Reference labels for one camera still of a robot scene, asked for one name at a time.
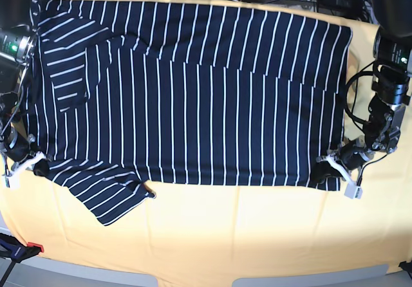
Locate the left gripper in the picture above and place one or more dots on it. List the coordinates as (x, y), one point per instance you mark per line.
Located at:
(353, 155)

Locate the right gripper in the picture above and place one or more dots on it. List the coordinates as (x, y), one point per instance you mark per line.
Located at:
(18, 149)

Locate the navy white striped T-shirt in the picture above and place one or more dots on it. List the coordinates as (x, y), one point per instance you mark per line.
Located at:
(126, 92)

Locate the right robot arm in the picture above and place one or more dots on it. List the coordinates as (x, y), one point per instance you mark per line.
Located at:
(19, 37)

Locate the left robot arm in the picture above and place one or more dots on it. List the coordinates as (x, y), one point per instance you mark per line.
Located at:
(392, 73)

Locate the blue black bar clamp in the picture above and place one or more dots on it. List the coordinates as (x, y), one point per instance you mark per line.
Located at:
(16, 252)

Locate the black clamp right corner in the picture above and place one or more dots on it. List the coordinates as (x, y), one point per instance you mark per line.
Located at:
(407, 267)

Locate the yellow table cloth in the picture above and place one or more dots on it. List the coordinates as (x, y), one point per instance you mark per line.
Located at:
(205, 235)

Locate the black power adapter box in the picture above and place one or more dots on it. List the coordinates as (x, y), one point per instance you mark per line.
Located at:
(351, 9)

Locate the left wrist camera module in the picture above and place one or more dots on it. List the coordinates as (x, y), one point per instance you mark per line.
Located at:
(353, 191)

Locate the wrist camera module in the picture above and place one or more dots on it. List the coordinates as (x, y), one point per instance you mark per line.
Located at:
(11, 181)
(353, 191)

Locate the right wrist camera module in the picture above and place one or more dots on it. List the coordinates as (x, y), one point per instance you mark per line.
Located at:
(11, 181)

